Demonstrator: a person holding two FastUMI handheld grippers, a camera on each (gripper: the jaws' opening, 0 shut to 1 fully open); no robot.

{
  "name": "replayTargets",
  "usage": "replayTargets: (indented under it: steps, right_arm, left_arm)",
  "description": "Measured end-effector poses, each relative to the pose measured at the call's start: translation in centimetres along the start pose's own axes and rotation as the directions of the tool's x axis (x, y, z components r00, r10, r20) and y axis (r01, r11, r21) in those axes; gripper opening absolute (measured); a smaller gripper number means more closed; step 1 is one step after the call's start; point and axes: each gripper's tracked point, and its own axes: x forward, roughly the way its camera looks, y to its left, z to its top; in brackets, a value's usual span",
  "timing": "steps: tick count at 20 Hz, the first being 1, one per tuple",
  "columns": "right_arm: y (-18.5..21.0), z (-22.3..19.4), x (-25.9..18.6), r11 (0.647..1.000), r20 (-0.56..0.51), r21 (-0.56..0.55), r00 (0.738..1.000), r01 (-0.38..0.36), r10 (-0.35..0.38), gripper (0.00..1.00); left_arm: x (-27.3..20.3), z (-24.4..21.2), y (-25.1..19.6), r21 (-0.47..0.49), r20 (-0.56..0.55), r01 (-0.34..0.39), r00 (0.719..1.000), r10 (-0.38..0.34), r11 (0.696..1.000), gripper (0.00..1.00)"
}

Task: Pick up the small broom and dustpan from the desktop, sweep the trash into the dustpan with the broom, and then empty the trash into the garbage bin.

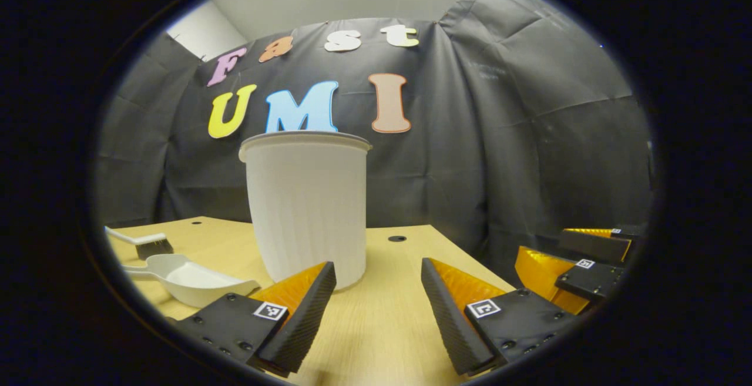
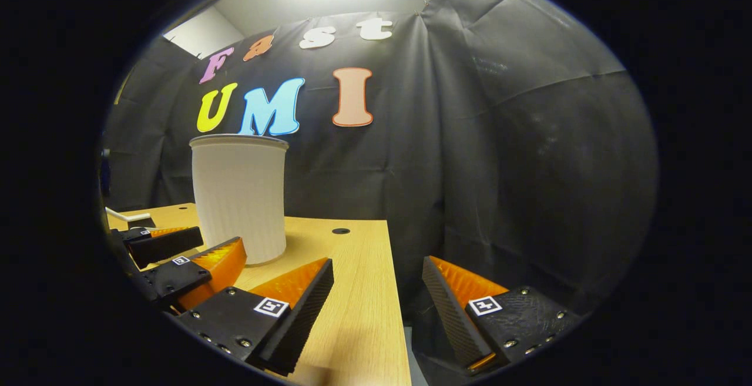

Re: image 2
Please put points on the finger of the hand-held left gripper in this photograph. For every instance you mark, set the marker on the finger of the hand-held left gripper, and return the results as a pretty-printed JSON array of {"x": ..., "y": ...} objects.
[
  {"x": 170, "y": 244},
  {"x": 176, "y": 277}
]

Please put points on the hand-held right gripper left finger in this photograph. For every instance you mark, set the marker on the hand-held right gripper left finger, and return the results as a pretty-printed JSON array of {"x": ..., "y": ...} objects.
[{"x": 302, "y": 321}]

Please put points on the small white broom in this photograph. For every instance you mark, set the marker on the small white broom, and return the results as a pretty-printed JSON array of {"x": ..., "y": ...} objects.
[{"x": 138, "y": 217}]

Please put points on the wooden desktop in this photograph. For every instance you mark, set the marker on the wooden desktop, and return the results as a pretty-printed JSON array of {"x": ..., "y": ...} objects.
[{"x": 352, "y": 315}]

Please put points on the white ribbed garbage bin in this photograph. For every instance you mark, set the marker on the white ribbed garbage bin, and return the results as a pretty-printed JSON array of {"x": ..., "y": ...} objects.
[{"x": 241, "y": 198}]

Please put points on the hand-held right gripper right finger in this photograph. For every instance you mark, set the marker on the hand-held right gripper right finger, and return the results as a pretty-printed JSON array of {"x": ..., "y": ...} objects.
[{"x": 449, "y": 321}]

